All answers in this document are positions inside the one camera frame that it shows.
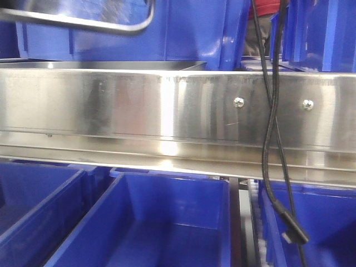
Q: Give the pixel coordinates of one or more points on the black roller track divider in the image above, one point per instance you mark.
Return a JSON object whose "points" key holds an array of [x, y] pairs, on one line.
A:
{"points": [[244, 235]]}

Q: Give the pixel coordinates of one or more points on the large blue upper crate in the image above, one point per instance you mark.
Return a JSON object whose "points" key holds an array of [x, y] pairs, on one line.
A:
{"points": [[209, 31]]}

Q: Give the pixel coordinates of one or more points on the right rail screw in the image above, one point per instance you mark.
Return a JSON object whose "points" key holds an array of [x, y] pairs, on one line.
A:
{"points": [[307, 104]]}

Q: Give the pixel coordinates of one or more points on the rail screw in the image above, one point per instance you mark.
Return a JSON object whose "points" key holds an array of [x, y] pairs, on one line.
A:
{"points": [[307, 104], [239, 102]]}

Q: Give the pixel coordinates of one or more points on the blue lower right bin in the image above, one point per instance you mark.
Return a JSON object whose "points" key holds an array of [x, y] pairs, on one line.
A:
{"points": [[327, 214]]}

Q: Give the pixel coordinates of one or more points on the blue bin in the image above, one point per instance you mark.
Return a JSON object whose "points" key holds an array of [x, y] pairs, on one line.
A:
{"points": [[327, 214], [41, 204], [153, 220]]}

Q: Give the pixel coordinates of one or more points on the person in red shirt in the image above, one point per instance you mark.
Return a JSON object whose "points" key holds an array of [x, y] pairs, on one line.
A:
{"points": [[265, 9]]}

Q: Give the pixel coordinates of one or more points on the silver steel tray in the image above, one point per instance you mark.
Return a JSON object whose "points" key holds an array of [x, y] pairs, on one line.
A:
{"points": [[108, 65], [114, 17]]}

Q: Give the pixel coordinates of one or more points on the stainless steel shelf front rail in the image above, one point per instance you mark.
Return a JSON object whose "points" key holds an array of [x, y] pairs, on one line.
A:
{"points": [[180, 121]]}

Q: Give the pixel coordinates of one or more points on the blue lower left bin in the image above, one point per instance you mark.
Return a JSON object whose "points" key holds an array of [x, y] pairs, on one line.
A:
{"points": [[41, 204]]}

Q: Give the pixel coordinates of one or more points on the left rail screw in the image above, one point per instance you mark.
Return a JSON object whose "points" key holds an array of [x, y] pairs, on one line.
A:
{"points": [[239, 102]]}

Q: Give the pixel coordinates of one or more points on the blue lower middle bin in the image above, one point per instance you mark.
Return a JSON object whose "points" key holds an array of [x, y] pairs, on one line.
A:
{"points": [[153, 220]]}

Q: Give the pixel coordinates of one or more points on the blue ribbed upper right crate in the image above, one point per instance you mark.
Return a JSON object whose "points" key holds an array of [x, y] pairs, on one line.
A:
{"points": [[319, 36]]}

